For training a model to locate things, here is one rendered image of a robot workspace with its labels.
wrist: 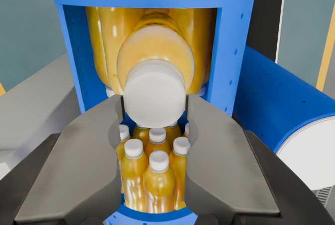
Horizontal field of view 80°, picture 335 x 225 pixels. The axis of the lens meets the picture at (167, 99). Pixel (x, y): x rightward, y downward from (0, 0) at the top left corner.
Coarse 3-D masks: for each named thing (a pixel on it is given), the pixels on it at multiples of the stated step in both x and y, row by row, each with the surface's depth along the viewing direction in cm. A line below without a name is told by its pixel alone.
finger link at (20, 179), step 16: (48, 144) 8; (32, 160) 7; (16, 176) 7; (32, 176) 7; (0, 192) 6; (16, 192) 6; (0, 208) 6; (16, 208) 6; (0, 224) 5; (16, 224) 6; (32, 224) 5; (48, 224) 5; (64, 224) 6
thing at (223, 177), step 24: (192, 96) 12; (192, 120) 10; (216, 120) 10; (192, 144) 10; (216, 144) 8; (240, 144) 8; (192, 168) 7; (216, 168) 7; (240, 168) 7; (192, 192) 7; (216, 192) 6; (240, 192) 6; (264, 192) 6; (216, 216) 6
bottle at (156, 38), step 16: (144, 16) 25; (160, 16) 22; (144, 32) 15; (160, 32) 15; (176, 32) 16; (128, 48) 15; (144, 48) 14; (160, 48) 14; (176, 48) 14; (128, 64) 14; (144, 64) 13; (160, 64) 13; (176, 64) 14; (192, 64) 16; (192, 80) 17
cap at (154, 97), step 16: (128, 80) 13; (144, 80) 11; (160, 80) 11; (176, 80) 12; (128, 96) 12; (144, 96) 12; (160, 96) 12; (176, 96) 12; (128, 112) 12; (144, 112) 12; (160, 112) 12; (176, 112) 12
